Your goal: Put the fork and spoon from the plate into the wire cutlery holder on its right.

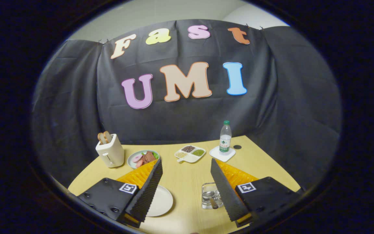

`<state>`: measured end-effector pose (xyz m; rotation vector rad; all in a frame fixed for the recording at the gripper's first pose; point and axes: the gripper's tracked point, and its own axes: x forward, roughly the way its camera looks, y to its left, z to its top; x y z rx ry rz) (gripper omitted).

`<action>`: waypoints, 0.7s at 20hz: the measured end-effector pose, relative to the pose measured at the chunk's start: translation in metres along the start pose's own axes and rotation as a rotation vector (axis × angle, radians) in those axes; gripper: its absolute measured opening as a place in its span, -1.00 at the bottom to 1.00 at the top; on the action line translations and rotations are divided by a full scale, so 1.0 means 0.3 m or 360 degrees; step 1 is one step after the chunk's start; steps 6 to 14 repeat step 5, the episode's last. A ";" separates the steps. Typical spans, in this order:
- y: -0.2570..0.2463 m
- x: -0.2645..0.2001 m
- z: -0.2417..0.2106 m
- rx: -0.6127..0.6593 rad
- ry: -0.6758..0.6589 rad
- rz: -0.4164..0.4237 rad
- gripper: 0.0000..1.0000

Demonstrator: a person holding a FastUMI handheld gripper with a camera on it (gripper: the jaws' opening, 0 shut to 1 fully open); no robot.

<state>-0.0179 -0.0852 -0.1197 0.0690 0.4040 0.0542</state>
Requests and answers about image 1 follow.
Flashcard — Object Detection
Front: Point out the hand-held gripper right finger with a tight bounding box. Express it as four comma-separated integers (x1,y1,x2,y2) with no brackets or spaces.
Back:
210,158,301,228

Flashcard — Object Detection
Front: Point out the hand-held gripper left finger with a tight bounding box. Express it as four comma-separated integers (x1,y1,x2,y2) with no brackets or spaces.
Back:
77,158,163,228

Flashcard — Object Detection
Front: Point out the wooden handled metal spoon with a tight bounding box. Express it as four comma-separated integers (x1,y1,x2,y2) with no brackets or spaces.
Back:
203,191,219,209

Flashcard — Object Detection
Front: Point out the large white round plate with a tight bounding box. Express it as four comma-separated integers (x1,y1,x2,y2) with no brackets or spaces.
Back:
146,185,174,217

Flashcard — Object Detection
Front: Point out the clear acrylic cutlery rack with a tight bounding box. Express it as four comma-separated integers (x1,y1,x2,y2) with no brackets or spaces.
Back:
202,183,224,209

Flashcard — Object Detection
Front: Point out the pale green food plate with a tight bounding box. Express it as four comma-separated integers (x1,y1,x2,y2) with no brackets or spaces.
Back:
127,150,160,170

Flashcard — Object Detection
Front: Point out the brown cooked meat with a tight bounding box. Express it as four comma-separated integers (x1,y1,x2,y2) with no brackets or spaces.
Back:
142,151,156,164

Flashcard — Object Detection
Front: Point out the white square coaster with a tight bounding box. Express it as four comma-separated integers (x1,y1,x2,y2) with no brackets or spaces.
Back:
209,146,236,163

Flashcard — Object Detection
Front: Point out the white divided dish with beans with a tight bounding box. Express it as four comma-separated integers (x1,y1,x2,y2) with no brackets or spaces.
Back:
174,145,206,163

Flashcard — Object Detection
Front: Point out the clear water bottle green cap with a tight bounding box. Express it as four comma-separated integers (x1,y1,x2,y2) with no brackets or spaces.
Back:
219,121,232,153

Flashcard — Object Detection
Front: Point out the cream toaster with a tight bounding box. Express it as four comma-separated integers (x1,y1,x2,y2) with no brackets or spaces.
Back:
95,134,125,168

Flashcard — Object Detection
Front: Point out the black backdrop cloth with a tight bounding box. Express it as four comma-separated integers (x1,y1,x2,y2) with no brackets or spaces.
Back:
31,19,342,192

